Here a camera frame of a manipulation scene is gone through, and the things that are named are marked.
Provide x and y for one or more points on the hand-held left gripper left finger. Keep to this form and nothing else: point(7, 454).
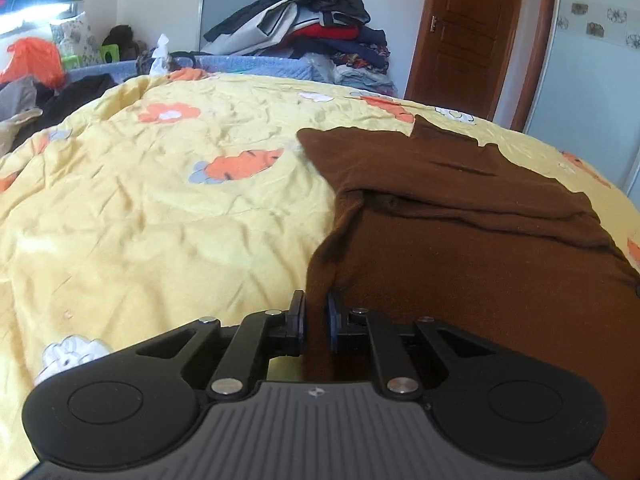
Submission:
point(299, 321)

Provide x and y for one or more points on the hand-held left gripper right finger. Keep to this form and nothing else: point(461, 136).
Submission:
point(331, 322)

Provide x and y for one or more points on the brown knit sweater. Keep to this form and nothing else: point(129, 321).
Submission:
point(450, 240)

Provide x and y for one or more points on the pile of mixed clothes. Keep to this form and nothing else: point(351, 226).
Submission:
point(320, 25)

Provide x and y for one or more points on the yellow carrot print blanket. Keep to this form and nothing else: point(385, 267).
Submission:
point(150, 200)

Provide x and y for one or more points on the blue quilted basket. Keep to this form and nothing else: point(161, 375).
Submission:
point(250, 66)

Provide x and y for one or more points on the white crumpled tissue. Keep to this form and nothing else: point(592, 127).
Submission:
point(160, 55)

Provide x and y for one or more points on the black garment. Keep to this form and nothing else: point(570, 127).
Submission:
point(75, 97)

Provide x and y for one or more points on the brown wooden door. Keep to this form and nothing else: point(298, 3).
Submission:
point(465, 35)

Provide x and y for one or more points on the grey framed panel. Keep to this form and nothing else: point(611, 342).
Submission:
point(225, 12)

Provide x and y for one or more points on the green plastic item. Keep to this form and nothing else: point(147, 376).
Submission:
point(109, 54)

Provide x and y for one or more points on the dark plush toy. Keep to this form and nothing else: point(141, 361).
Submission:
point(121, 40)

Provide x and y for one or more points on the beige cloth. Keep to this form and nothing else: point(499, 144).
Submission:
point(15, 127)

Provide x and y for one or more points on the white flower sticker wardrobe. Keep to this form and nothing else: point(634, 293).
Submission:
point(590, 85)

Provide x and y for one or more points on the floral print pillow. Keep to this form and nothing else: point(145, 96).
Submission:
point(80, 37)

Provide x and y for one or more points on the grey garment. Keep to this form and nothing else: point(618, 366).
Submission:
point(17, 97)

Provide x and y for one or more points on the orange plastic bag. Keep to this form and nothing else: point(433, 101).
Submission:
point(35, 60)

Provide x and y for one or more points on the brown wooden door frame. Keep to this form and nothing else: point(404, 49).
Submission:
point(537, 35)

